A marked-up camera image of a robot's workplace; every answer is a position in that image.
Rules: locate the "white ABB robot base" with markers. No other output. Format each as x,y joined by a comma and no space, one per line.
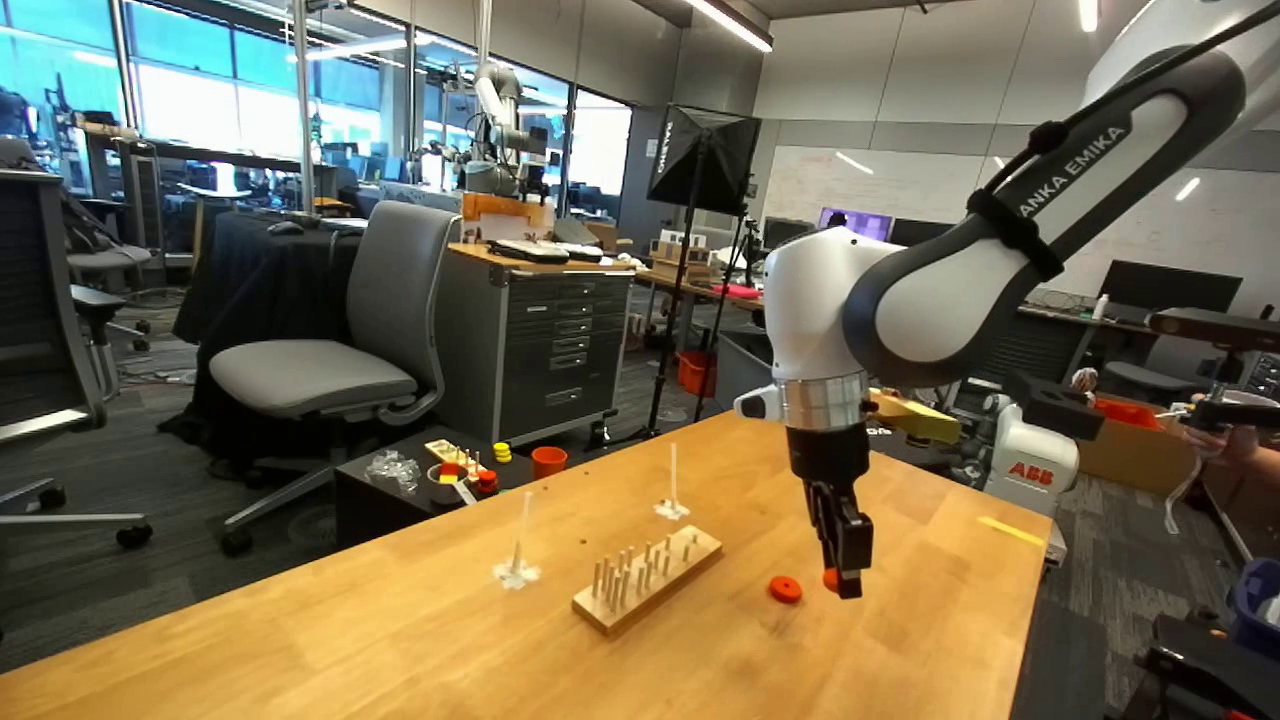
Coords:
1031,466

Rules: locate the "white post near stand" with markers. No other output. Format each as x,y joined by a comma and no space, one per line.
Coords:
671,505

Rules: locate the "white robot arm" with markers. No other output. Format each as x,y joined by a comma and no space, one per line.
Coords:
847,313

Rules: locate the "wrist camera yellow mount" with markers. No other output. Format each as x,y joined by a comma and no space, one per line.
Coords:
915,417

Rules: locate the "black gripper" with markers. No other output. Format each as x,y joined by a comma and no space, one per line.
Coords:
828,469

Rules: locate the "black low side table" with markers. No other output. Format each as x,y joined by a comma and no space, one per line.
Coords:
421,478

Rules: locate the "grey drawer cabinet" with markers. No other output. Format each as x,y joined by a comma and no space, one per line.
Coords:
531,351

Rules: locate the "grey office chair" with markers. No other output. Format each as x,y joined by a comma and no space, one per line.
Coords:
381,372

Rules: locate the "yellow tape strip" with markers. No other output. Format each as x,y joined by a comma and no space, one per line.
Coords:
1017,535

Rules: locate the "wooden stand with pegs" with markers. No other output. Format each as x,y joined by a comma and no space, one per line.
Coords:
639,578

